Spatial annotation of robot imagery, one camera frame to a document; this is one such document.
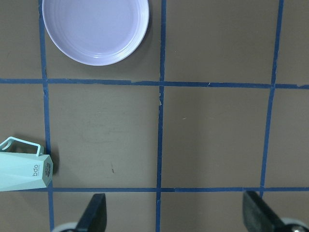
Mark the lilac round plate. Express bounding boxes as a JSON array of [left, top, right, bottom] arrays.
[[42, 0, 150, 66]]

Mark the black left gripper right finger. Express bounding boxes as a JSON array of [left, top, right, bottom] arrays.
[[242, 191, 285, 232]]

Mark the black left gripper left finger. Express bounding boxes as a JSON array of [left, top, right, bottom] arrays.
[[75, 193, 107, 232]]

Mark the mint green faceted cup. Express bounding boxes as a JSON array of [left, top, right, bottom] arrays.
[[0, 136, 53, 191]]

